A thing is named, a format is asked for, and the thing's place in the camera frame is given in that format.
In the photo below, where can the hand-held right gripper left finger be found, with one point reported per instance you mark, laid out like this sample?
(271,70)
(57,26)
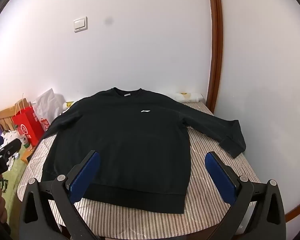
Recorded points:
(86,172)

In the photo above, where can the black eyeglasses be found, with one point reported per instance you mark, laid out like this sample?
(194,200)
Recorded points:
(3,183)

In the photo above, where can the wooden bed frame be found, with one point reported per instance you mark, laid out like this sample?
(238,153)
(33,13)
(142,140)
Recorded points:
(5,116)

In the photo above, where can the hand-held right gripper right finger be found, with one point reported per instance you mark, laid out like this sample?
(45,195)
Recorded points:
(218,175)

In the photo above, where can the red paper shopping bag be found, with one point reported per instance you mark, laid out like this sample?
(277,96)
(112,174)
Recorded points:
(27,125)

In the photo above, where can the yellow item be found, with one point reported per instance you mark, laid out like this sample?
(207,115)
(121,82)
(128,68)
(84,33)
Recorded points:
(68,105)

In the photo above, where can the white plastic bag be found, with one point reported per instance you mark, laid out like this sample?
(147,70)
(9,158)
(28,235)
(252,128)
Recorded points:
(48,105)

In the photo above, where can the white light switch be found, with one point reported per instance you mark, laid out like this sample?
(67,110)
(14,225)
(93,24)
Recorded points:
(80,24)

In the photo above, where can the green label bottle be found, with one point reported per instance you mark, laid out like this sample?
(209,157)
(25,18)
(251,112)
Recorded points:
(25,141)

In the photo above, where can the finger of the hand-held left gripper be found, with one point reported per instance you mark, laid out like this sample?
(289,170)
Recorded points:
(11,147)

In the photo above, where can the striped mattress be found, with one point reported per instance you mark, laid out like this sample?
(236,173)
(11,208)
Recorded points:
(205,145)

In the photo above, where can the green bedsheet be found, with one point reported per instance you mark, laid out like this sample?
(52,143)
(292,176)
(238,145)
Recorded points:
(15,175)

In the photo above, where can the white spotted cloth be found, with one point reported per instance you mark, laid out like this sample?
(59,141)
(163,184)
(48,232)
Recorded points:
(8,137)

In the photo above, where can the orange box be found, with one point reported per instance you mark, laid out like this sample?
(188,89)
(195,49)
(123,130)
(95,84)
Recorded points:
(28,155)

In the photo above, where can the black sweatshirt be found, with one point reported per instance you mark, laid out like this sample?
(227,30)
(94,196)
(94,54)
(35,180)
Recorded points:
(120,142)

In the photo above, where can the wooden door frame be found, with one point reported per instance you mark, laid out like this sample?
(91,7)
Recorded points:
(216,55)

